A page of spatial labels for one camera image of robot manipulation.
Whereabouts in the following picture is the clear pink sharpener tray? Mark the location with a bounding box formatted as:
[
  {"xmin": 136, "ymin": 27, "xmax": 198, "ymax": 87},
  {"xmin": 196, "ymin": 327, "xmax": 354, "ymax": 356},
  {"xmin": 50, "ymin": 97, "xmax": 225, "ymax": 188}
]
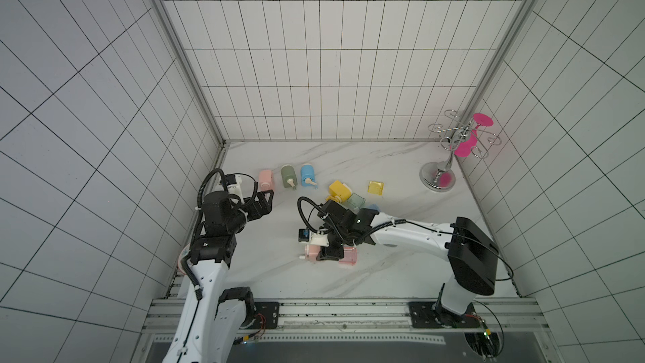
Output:
[{"xmin": 339, "ymin": 246, "xmax": 358, "ymax": 267}]

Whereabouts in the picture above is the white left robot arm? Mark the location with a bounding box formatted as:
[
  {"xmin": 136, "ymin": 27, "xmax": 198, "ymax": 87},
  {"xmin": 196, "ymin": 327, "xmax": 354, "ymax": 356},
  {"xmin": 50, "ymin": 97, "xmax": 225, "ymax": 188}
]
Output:
[{"xmin": 164, "ymin": 168, "xmax": 274, "ymax": 362}]

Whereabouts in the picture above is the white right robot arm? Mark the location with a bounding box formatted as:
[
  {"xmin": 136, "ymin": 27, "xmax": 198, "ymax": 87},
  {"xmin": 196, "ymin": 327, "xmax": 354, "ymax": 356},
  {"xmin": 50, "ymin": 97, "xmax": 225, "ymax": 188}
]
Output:
[{"xmin": 297, "ymin": 196, "xmax": 507, "ymax": 317}]

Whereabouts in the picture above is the clear mint sharpener tray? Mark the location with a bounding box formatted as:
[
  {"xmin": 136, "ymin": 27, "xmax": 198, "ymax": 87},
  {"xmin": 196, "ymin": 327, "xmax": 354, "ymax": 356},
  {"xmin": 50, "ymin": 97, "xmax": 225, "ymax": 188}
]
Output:
[{"xmin": 345, "ymin": 193, "xmax": 366, "ymax": 211}]

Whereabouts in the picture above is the yellow pencil sharpener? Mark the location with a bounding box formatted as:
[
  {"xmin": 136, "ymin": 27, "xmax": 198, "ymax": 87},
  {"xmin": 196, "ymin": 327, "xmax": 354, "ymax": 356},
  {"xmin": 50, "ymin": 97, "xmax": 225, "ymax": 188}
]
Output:
[{"xmin": 328, "ymin": 181, "xmax": 353, "ymax": 203}]

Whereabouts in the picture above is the clear yellow sharpener tray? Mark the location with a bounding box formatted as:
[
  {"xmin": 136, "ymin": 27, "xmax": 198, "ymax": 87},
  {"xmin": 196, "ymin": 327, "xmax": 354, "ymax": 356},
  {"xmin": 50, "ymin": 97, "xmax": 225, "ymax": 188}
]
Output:
[{"xmin": 367, "ymin": 181, "xmax": 384, "ymax": 196}]

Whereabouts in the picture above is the magenta plastic goblet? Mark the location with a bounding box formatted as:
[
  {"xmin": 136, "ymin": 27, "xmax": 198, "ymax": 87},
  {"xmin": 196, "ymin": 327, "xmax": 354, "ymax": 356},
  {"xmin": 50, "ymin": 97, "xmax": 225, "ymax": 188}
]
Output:
[{"xmin": 455, "ymin": 113, "xmax": 494, "ymax": 158}]

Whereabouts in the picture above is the chrome cup holder stand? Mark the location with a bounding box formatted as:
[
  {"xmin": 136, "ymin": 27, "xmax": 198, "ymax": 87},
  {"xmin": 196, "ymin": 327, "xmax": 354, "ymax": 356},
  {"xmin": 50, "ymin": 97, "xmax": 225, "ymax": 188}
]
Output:
[{"xmin": 419, "ymin": 109, "xmax": 502, "ymax": 193}]

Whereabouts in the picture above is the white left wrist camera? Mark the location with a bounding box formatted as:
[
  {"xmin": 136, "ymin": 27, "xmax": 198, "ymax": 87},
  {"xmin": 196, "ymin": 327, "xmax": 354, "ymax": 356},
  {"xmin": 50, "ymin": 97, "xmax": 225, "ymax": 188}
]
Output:
[{"xmin": 221, "ymin": 174, "xmax": 244, "ymax": 205}]

